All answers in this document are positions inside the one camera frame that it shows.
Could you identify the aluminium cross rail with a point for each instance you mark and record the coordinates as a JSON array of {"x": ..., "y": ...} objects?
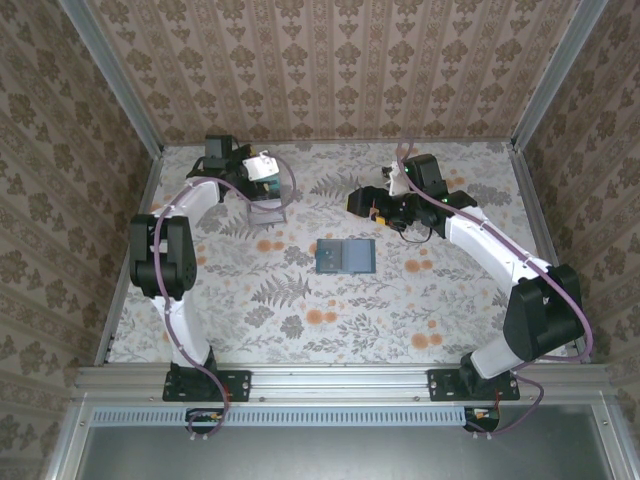
[{"x": 340, "y": 382}]

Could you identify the aluminium side rail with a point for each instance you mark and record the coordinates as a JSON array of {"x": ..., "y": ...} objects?
[
  {"x": 120, "y": 300},
  {"x": 530, "y": 200}
]

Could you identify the grey metal panel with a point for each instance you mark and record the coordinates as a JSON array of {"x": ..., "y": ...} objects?
[{"x": 325, "y": 455}]

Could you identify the floral table cover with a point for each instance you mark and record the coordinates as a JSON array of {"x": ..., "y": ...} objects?
[{"x": 350, "y": 310}]

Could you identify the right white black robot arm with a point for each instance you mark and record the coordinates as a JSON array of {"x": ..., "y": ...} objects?
[{"x": 540, "y": 320}]

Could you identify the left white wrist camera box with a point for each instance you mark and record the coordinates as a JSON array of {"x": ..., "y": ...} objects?
[{"x": 257, "y": 167}]

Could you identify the teal leather card holder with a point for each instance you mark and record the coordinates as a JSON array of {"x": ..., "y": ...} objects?
[{"x": 357, "y": 256}]

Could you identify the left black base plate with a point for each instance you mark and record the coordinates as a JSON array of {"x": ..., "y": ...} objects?
[{"x": 235, "y": 385}]

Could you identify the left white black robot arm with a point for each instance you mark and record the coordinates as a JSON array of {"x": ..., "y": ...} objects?
[{"x": 185, "y": 325}]

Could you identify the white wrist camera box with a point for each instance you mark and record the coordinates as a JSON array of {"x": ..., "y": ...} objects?
[
  {"x": 257, "y": 167},
  {"x": 397, "y": 180}
]

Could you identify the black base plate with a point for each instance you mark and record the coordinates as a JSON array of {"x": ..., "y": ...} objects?
[
  {"x": 235, "y": 385},
  {"x": 442, "y": 385}
]

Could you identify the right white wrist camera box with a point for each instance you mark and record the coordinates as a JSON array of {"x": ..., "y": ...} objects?
[{"x": 397, "y": 180}]

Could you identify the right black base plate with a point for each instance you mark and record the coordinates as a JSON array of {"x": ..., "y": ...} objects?
[{"x": 442, "y": 385}]

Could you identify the clear acrylic box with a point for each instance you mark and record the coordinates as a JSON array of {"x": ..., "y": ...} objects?
[{"x": 267, "y": 215}]

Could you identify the aluminium frame post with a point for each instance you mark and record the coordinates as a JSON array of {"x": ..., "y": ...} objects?
[
  {"x": 555, "y": 85},
  {"x": 115, "y": 85}
]

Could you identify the grey card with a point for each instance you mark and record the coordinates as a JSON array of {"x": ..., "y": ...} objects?
[{"x": 336, "y": 262}]

